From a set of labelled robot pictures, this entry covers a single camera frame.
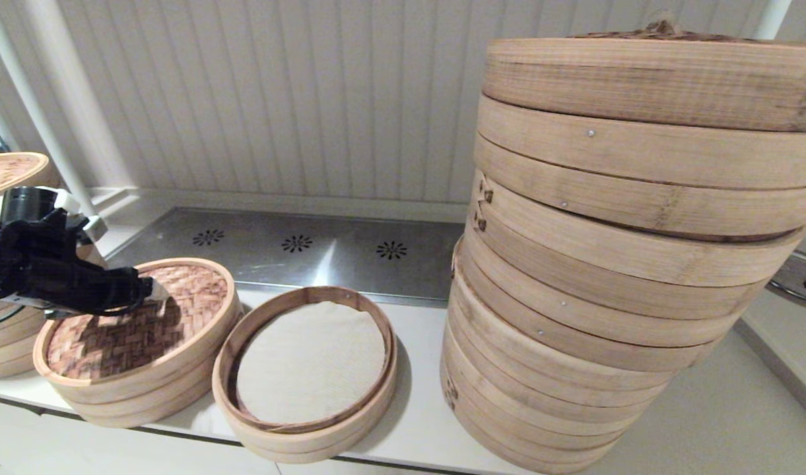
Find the round steel basin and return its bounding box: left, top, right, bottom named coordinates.
left=764, top=249, right=806, bottom=312

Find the small bamboo steamer basket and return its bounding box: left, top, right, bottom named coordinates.
left=46, top=310, right=244, bottom=429
left=213, top=285, right=398, bottom=464

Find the perforated stainless steel panel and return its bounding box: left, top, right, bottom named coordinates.
left=106, top=208, right=466, bottom=309

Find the thin white pole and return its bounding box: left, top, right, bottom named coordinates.
left=0, top=0, right=100, bottom=218
left=754, top=0, right=793, bottom=42

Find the black white wrist camera unit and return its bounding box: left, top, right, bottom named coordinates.
left=0, top=187, right=108, bottom=243

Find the beige cabinet door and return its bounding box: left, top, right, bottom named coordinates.
left=0, top=396, right=47, bottom=475

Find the large woven bamboo steamer lid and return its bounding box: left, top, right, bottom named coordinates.
left=482, top=20, right=806, bottom=133
left=0, top=152, right=51, bottom=215

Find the beige steamer liner cloth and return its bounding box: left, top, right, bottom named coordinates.
left=236, top=301, right=387, bottom=425

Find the thick white column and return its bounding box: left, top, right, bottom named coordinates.
left=17, top=0, right=136, bottom=192

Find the small woven bamboo steamer lid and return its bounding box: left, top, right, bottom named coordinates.
left=33, top=257, right=243, bottom=406

